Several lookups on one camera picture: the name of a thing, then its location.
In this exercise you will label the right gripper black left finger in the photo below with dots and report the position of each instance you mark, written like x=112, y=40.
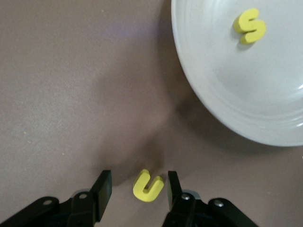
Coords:
x=104, y=194

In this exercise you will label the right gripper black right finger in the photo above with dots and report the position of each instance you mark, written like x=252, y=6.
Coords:
x=175, y=196

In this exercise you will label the yellow foam letter u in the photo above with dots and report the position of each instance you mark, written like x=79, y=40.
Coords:
x=142, y=191

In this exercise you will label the yellow foam letter s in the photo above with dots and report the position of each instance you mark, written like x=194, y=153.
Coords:
x=251, y=26

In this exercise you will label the beige round plate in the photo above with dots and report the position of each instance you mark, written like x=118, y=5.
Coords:
x=236, y=82

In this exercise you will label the brown table cover sheet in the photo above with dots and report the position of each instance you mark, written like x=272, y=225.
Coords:
x=59, y=71

